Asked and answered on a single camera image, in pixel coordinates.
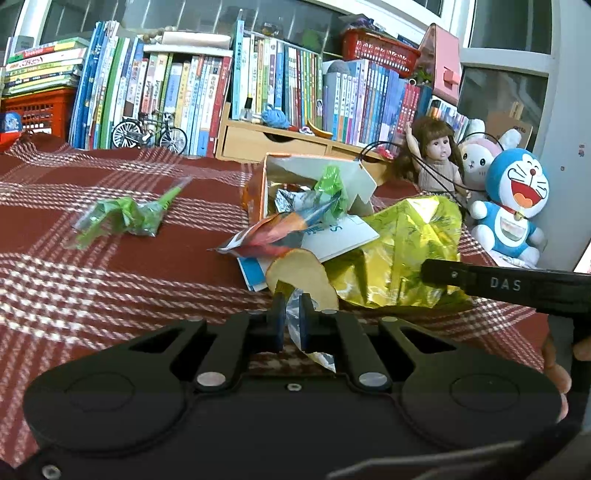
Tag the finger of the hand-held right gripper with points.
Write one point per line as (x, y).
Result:
(438, 272)

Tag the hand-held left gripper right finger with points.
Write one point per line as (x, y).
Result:
(305, 325)

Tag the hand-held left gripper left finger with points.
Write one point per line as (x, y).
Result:
(277, 321)

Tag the yellow foil bag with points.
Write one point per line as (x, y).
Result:
(401, 240)

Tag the red orange snack packet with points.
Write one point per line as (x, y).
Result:
(272, 230)

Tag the white blue paper card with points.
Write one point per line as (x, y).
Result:
(341, 240)

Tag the orange cardboard box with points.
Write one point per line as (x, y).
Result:
(256, 194)

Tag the green clear plastic wrapper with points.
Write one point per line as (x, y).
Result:
(134, 217)

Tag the person's right hand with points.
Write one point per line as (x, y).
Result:
(556, 364)

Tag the brown round paper piece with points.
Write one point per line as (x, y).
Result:
(300, 272)

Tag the blue cat plush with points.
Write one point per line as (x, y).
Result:
(512, 226)

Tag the blue foil wrapper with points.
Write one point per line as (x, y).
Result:
(323, 212)

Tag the white pink rabbit plush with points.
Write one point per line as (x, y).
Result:
(475, 159)

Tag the silver foil wrapper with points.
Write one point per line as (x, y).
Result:
(286, 201)

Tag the brown haired doll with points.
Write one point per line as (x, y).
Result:
(436, 147)

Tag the small red trinket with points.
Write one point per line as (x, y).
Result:
(387, 152)

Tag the red plaid blanket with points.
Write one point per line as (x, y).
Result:
(138, 286)

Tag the row of small books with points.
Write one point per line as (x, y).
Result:
(445, 115)

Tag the brown cardboard box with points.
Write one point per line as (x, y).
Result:
(503, 127)

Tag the wooden desk organizer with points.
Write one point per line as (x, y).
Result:
(249, 143)

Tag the yellow toy boat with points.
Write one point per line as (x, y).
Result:
(321, 131)

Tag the row of blue spine books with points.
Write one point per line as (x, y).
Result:
(369, 101)

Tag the small green plant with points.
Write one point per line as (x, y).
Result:
(422, 76)

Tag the blue yarn ball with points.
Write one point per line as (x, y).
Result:
(274, 116)

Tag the pink storage box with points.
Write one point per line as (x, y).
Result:
(443, 55)

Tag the miniature black bicycle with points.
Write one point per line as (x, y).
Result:
(159, 127)

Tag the red plastic basket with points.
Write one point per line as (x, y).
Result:
(383, 50)

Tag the row of paperback books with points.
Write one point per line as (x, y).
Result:
(184, 101)

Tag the row of colourful spine books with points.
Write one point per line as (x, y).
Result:
(277, 74)

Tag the row of thin picture books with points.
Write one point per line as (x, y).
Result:
(101, 92)

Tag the white rolled paper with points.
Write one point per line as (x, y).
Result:
(194, 41)

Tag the red plastic crate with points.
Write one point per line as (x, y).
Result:
(41, 110)

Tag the blue red toy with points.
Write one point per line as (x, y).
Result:
(10, 124)

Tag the stack of flat picture books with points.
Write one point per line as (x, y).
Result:
(41, 64)

